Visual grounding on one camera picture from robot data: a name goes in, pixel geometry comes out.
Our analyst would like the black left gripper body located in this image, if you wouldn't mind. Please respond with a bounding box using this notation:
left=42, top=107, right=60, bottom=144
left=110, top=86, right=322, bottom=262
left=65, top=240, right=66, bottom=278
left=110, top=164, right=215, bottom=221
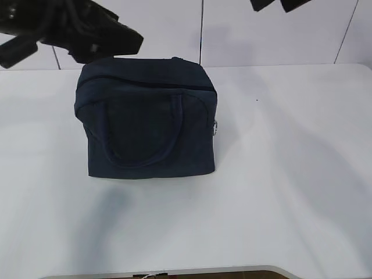
left=1, top=1, right=119, bottom=47

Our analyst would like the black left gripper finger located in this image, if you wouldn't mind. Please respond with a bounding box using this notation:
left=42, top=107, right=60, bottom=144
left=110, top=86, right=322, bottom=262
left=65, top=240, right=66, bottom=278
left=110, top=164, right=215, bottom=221
left=67, top=23, right=144, bottom=63

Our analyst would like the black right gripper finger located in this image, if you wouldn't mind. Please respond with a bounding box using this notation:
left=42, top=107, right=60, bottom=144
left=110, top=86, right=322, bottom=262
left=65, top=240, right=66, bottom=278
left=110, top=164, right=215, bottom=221
left=281, top=0, right=308, bottom=13
left=250, top=0, right=274, bottom=12

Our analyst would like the dark blue lunch bag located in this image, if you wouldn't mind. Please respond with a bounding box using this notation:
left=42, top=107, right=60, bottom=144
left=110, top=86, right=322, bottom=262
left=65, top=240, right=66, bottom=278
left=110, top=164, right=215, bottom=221
left=74, top=57, right=217, bottom=180

